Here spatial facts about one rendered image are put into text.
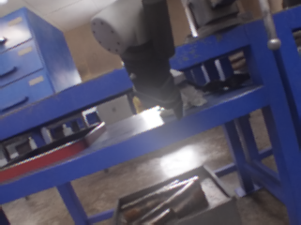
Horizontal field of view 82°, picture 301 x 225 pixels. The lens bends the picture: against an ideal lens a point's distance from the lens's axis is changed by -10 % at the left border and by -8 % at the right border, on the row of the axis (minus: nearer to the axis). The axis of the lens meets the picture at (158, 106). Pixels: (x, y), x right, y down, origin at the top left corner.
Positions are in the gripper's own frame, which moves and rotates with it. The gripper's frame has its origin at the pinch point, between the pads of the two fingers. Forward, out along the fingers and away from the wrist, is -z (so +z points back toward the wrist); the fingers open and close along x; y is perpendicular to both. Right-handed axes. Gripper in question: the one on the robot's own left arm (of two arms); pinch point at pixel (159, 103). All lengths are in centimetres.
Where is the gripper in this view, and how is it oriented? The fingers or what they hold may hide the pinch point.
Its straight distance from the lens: 47.2
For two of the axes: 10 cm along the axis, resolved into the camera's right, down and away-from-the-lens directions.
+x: 8.1, 3.4, -4.7
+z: -2.0, -6.0, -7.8
